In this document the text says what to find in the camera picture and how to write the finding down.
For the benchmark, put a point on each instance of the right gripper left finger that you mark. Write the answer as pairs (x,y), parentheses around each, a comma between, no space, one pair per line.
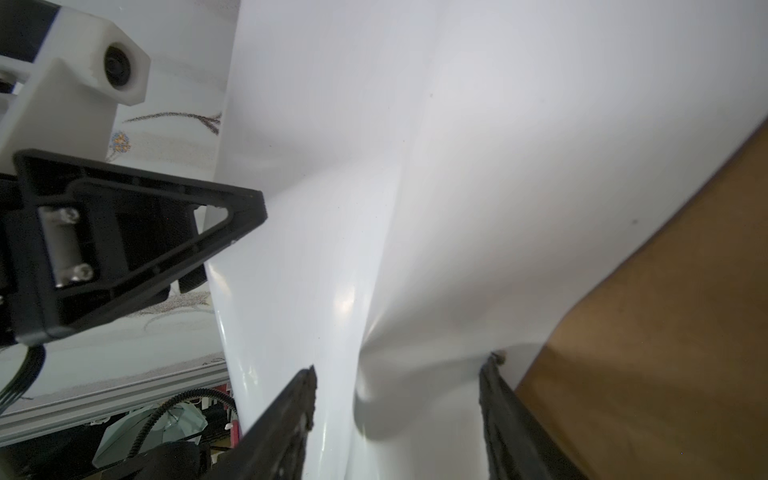
(275,446)

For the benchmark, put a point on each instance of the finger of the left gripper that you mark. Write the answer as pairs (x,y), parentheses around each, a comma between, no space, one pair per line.
(93,242)

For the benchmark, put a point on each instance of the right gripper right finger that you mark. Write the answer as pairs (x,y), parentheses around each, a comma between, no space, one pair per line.
(517,446)

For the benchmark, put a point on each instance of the white photo paper sheet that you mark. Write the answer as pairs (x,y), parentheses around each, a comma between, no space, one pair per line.
(447,179)

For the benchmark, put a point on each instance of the brown frame backing board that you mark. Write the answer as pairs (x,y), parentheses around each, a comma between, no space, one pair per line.
(661,371)

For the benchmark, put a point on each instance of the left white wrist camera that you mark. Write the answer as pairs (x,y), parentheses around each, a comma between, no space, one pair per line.
(64,73)

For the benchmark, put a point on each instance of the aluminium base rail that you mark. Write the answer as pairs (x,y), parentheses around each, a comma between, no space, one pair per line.
(43,415)

